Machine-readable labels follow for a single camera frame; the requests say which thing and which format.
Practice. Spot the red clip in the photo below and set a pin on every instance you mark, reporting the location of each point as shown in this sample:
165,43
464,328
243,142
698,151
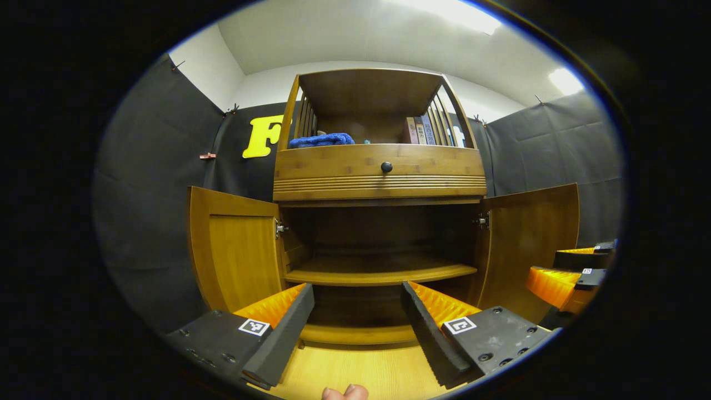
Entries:
207,156

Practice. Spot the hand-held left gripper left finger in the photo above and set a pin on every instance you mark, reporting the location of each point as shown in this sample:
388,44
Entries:
286,333

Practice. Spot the black round drawer knob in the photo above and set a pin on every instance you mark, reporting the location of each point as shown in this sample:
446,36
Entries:
386,166

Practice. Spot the small ceiling light panel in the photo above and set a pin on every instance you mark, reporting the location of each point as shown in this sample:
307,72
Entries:
565,81

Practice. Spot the wooden inner shelf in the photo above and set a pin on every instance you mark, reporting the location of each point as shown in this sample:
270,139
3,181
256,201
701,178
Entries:
377,272

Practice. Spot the wooden cabinet door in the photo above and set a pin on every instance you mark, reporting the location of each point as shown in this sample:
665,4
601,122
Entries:
527,228
239,255

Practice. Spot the blue folded cloth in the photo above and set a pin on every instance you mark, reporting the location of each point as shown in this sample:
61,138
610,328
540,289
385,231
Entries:
322,140

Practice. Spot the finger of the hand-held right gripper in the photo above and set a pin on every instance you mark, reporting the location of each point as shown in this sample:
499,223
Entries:
590,278
580,261

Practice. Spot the beige spine book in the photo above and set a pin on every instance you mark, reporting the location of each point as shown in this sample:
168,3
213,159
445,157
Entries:
411,130

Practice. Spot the metal door hinge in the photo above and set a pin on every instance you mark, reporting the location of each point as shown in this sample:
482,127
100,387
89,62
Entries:
280,228
480,220

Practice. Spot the black backdrop cloth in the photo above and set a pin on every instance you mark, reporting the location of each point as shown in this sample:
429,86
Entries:
150,211

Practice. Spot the brown spine book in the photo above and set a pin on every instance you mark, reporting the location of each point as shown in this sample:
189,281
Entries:
421,130

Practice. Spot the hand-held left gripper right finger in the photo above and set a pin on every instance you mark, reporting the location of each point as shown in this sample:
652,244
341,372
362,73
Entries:
427,339

